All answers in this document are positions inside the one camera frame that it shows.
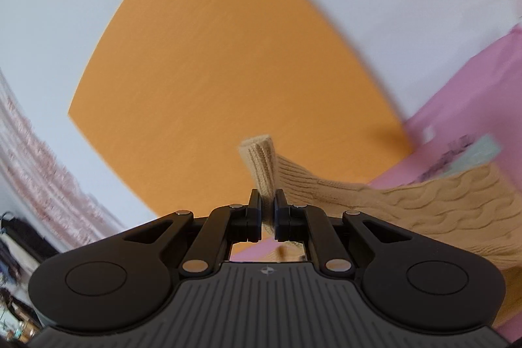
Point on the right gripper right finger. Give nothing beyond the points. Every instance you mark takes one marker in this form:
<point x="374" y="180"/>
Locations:
<point x="311" y="227"/>

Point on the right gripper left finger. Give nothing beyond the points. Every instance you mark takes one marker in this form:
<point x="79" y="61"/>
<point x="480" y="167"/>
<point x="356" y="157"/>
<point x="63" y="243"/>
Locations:
<point x="224" y="227"/>

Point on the mustard cable-knit cardigan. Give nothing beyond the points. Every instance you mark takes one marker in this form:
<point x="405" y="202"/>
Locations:
<point x="478" y="210"/>

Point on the orange headboard panel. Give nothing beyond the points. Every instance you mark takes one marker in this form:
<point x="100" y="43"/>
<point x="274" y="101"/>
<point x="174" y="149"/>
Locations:
<point x="174" y="86"/>

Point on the beige floral curtain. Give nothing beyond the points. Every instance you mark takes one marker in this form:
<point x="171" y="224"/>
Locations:
<point x="49" y="192"/>

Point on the pink printed bed sheet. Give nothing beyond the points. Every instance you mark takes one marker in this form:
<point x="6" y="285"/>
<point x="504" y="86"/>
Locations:
<point x="474" y="119"/>

